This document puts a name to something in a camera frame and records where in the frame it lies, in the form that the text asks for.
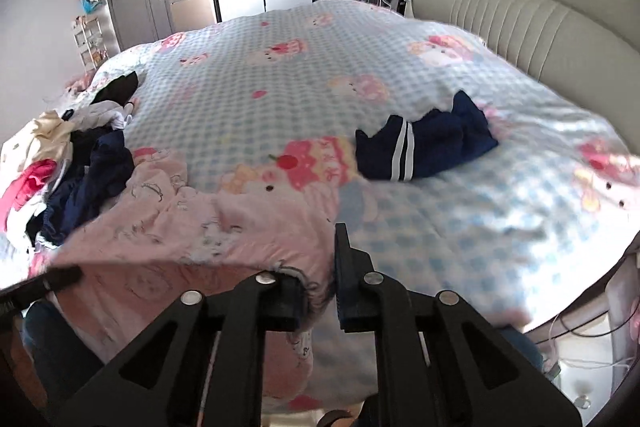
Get pink cartoon print pajama pants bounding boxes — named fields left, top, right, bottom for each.
left=52, top=147, right=334, bottom=402

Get hot pink garment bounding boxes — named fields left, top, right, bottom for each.
left=1, top=158, right=58, bottom=232

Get navy garment in pile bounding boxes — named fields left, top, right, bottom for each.
left=26, top=126, right=134, bottom=247

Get cream white garment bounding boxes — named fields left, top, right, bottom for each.
left=17, top=110, right=75, bottom=167

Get folded navy white-striped garment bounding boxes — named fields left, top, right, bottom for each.
left=355, top=90, right=499, bottom=182

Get black garment on bed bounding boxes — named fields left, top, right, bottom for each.
left=91, top=72, right=139, bottom=106

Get white storage shelf rack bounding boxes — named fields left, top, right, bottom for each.
left=72, top=15, right=110, bottom=72

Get grey padded headboard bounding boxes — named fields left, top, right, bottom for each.
left=411, top=0, right=639, bottom=150

